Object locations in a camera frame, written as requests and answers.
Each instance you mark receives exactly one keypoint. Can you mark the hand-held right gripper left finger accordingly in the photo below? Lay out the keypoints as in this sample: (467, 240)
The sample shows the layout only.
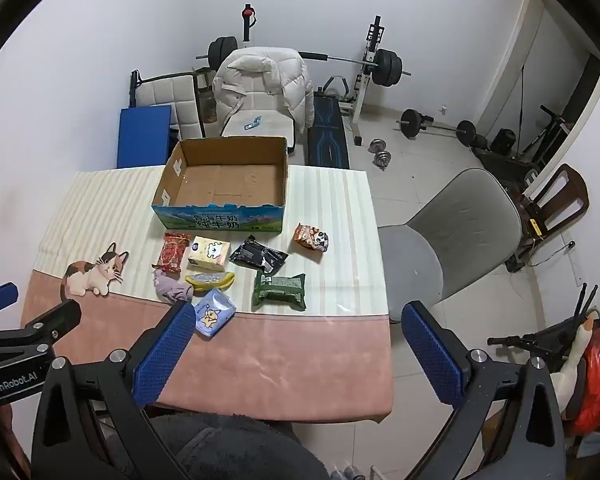
(165, 355)

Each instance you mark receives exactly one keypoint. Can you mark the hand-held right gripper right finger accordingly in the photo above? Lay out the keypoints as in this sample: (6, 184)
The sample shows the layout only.
(430, 355)

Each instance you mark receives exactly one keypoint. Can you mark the blue tissue pack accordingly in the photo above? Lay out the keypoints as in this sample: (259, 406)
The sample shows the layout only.
(212, 315)

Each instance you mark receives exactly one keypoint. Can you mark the purple cloth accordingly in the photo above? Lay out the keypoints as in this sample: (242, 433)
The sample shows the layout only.
(172, 289)

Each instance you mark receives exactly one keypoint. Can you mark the yellow banana plush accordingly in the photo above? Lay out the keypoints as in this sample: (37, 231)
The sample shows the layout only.
(207, 280)

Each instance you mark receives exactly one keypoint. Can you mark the red snack packet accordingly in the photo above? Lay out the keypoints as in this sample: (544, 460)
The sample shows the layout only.
(171, 253)

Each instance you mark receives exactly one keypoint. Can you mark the green packet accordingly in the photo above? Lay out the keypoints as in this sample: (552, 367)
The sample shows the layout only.
(279, 291)

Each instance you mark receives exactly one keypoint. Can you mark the black packet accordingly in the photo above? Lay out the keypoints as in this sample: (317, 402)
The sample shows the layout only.
(252, 252)

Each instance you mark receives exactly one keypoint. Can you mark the orange snack packet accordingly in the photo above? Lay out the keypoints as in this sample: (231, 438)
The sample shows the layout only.
(310, 236)

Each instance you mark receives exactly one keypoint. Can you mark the printed cardboard box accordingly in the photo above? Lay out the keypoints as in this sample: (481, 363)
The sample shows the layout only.
(220, 180)

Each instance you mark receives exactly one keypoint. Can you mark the person's left forearm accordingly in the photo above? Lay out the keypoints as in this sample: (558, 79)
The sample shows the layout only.
(15, 440)

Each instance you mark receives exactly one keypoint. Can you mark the person's dark fleece clothing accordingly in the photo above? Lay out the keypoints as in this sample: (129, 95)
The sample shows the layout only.
(240, 450)

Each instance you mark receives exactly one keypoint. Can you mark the grey shell chair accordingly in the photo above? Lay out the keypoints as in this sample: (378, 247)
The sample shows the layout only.
(460, 220)

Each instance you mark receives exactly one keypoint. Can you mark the white goose plush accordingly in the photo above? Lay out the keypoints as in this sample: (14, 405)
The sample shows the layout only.
(575, 360)

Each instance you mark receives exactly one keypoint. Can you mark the black router antennas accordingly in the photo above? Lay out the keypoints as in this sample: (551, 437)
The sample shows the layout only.
(586, 300)

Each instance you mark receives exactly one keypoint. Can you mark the dark exercise machine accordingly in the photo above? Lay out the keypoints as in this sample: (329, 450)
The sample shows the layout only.
(502, 170)

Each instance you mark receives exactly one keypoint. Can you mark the blue foam mat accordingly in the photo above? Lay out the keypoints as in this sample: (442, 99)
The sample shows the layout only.
(142, 135)

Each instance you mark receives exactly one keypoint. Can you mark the brown wooden chair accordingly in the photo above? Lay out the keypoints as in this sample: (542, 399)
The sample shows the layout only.
(572, 195)

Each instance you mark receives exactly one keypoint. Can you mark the black speaker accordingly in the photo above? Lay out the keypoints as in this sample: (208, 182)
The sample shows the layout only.
(503, 142)

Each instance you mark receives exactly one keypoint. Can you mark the short barbell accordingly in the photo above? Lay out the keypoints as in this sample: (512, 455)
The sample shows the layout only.
(411, 122)

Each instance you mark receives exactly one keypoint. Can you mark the black weight bench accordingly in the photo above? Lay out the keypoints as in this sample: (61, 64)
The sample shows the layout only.
(327, 140)

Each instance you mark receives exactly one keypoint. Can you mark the small blue wrapper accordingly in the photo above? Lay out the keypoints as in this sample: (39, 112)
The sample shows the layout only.
(252, 123)

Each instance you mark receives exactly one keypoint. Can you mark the cream quilted chair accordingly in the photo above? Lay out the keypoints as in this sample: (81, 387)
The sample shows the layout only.
(165, 92)

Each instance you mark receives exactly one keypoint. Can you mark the brown water jug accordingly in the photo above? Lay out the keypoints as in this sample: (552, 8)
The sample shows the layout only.
(207, 105)

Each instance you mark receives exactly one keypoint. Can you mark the folded black scooter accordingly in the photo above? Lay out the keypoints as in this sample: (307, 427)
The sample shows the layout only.
(550, 130)

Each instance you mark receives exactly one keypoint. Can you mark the cream cushioned chair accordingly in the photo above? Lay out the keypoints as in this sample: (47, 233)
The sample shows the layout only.
(272, 122)

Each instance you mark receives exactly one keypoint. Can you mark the white barbell rack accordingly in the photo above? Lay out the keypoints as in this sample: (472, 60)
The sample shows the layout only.
(364, 85)

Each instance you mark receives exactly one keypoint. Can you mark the white puffer jacket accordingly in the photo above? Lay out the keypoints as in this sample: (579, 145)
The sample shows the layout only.
(260, 80)

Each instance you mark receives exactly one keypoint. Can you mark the long barbell with black plates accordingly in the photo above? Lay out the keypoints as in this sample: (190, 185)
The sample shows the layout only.
(387, 66)

